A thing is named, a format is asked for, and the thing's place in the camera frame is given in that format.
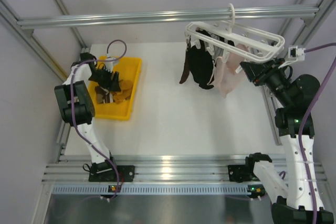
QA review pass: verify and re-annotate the black hanging sock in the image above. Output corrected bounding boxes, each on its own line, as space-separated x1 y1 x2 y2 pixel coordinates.
186 36 214 90

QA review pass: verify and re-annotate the aluminium top crossbar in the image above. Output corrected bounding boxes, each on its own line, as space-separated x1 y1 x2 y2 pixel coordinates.
17 5 319 29

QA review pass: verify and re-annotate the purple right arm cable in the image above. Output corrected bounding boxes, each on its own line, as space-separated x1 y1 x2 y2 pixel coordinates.
272 45 336 224

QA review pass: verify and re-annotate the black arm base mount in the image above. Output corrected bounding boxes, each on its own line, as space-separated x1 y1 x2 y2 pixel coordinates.
228 165 252 183

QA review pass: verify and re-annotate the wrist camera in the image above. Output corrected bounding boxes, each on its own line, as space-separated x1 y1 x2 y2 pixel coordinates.
99 57 119 72
279 46 306 69

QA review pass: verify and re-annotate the pink sheer sock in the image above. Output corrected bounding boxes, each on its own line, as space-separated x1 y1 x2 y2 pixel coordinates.
211 52 246 98

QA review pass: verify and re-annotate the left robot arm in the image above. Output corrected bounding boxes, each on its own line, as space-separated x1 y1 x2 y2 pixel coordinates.
54 52 119 180

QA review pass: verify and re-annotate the grey slotted cable duct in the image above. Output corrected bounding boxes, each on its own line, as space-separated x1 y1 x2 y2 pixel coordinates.
52 184 266 197

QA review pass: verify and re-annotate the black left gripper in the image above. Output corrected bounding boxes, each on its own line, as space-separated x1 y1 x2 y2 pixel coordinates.
88 65 120 91

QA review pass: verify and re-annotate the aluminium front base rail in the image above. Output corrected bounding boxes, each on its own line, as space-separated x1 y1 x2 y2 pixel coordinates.
41 154 328 184

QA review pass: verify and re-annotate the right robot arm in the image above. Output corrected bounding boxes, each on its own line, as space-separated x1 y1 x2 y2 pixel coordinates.
240 59 334 223

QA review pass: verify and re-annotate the yellow plastic tray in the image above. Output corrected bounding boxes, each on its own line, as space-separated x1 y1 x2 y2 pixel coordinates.
88 57 142 121

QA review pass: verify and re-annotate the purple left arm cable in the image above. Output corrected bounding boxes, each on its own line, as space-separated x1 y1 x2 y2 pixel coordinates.
69 39 129 201

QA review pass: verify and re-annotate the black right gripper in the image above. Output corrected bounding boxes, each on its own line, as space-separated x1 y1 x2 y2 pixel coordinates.
240 57 292 106

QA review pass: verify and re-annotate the mustard yellow sock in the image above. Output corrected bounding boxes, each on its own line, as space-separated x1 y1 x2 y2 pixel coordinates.
112 89 132 104
119 80 133 92

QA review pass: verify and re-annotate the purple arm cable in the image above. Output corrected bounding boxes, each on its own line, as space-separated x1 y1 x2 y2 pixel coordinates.
69 39 129 201
272 45 336 224

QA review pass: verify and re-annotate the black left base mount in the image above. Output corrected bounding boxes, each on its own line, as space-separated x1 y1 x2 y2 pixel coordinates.
88 164 135 182

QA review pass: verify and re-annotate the white plastic clip hanger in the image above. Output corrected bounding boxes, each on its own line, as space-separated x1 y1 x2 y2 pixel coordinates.
185 3 285 63

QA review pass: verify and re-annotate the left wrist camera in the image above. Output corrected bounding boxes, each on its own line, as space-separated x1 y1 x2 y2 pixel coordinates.
99 57 119 72

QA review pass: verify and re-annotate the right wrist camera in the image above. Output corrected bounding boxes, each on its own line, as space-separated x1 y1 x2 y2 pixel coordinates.
279 46 306 69

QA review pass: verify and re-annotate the brown white striped sock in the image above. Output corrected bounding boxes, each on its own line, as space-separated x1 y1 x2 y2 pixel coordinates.
94 86 113 104

